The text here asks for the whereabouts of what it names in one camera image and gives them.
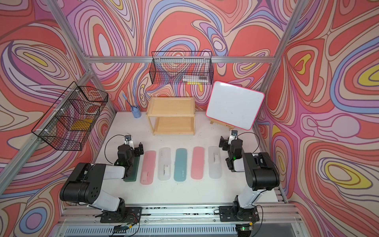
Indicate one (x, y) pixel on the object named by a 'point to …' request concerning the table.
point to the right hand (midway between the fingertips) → (229, 140)
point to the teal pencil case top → (180, 169)
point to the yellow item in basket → (82, 124)
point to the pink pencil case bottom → (148, 167)
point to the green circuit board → (120, 229)
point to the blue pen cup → (136, 112)
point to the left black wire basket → (68, 123)
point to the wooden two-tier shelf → (171, 115)
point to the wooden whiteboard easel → (211, 121)
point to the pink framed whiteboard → (234, 104)
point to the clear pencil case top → (214, 162)
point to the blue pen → (126, 99)
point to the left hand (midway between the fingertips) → (134, 143)
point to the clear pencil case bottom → (164, 164)
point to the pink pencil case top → (197, 163)
